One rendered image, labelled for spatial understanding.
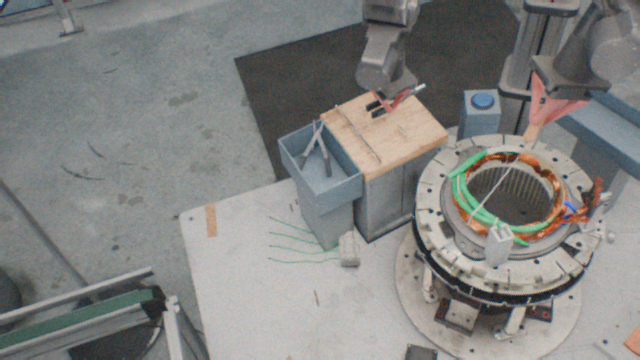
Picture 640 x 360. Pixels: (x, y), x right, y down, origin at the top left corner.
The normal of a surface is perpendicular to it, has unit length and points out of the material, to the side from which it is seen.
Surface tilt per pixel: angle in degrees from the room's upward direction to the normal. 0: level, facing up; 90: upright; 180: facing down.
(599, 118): 0
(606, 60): 77
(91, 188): 0
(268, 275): 0
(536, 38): 90
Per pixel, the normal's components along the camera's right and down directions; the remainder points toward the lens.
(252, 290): -0.08, -0.59
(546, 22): -0.32, 0.78
